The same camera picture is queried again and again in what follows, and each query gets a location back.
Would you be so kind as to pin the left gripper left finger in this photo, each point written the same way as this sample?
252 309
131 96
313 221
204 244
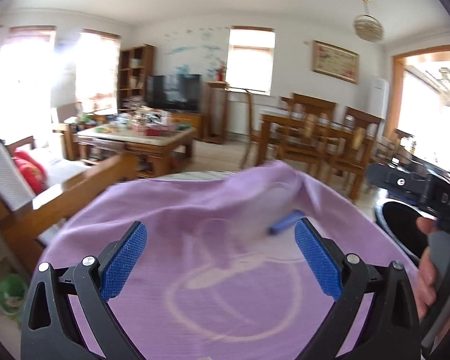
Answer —
49 327

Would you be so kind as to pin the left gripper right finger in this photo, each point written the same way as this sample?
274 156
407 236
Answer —
391 327

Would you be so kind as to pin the black trash bin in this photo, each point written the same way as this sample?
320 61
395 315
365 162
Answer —
398 220

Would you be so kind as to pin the right bare hand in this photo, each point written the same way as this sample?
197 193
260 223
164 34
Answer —
425 294

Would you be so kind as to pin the wooden dining chair right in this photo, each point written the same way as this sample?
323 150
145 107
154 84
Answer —
350 146

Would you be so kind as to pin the wooden dining chair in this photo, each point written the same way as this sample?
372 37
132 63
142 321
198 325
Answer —
305 133
350 146

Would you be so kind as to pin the wooden dining table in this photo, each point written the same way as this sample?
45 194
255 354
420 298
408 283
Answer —
271 129

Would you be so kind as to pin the white air conditioner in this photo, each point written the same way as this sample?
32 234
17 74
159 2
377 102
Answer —
378 97

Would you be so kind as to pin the wooden sofa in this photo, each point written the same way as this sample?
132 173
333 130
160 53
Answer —
24 218

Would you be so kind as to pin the wooden dining chair left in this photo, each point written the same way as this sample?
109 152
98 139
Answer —
305 133

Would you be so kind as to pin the blue lighter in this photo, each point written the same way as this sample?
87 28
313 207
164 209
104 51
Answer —
286 222

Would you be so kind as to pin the red cushion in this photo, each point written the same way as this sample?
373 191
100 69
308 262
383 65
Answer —
32 171

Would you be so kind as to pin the purple tablecloth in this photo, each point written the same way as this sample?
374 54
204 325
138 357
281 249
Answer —
212 282

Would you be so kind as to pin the hanging pendant lamp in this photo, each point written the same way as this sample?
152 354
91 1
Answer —
367 27

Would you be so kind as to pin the wooden coffee table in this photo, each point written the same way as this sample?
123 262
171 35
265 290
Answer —
156 155

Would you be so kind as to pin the wooden plant stand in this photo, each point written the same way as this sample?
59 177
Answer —
216 110

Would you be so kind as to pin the wooden tv cabinet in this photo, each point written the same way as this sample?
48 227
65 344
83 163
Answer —
195 120

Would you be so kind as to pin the black television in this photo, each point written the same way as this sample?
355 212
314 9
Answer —
176 92

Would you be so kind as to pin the wooden bookshelf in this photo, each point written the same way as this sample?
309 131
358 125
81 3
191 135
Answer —
135 66

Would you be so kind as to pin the framed wall picture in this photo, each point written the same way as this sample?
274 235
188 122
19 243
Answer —
334 61

